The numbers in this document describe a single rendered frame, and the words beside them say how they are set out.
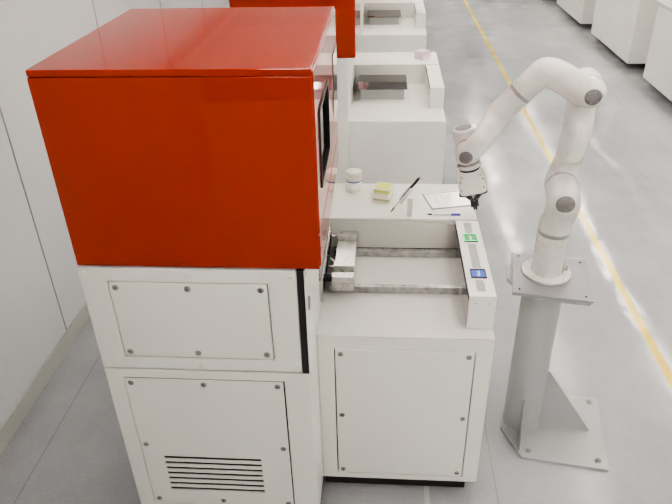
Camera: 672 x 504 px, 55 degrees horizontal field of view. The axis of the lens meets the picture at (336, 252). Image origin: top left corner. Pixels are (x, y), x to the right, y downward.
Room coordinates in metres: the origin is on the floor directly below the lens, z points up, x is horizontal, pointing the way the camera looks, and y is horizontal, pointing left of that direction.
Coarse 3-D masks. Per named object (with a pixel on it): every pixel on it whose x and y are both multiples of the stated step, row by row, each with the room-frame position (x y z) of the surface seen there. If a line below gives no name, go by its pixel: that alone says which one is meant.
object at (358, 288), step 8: (360, 288) 2.07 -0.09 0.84; (368, 288) 2.07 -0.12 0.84; (376, 288) 2.07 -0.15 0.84; (384, 288) 2.07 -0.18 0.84; (392, 288) 2.06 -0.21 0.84; (400, 288) 2.06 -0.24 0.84; (408, 288) 2.06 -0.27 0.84; (416, 288) 2.06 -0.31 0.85; (424, 288) 2.05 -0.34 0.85; (432, 288) 2.05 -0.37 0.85; (440, 288) 2.05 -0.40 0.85; (448, 288) 2.05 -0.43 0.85; (456, 288) 2.04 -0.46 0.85
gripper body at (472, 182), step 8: (480, 168) 2.21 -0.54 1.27; (464, 176) 2.20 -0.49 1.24; (472, 176) 2.20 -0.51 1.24; (480, 176) 2.20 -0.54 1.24; (464, 184) 2.20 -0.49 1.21; (472, 184) 2.20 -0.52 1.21; (480, 184) 2.20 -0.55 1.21; (464, 192) 2.20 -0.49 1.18; (472, 192) 2.20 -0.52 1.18; (480, 192) 2.20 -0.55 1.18
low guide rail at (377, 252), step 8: (336, 248) 2.36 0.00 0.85; (360, 248) 2.36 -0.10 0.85; (368, 248) 2.36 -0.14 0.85; (376, 248) 2.35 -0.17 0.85; (384, 248) 2.35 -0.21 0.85; (392, 248) 2.35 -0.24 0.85; (376, 256) 2.34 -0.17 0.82; (384, 256) 2.33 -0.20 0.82; (392, 256) 2.33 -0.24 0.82; (400, 256) 2.33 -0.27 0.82; (408, 256) 2.33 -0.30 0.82; (416, 256) 2.32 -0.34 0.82; (424, 256) 2.32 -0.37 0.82; (432, 256) 2.32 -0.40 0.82; (440, 256) 2.32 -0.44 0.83; (448, 256) 2.31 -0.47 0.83
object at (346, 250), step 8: (344, 248) 2.31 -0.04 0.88; (352, 248) 2.31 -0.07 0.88; (336, 256) 2.25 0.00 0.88; (344, 256) 2.25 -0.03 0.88; (352, 256) 2.25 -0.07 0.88; (336, 272) 2.13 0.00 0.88; (352, 272) 2.13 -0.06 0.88; (336, 288) 2.05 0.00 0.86; (344, 288) 2.04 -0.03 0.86; (352, 288) 2.04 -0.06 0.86
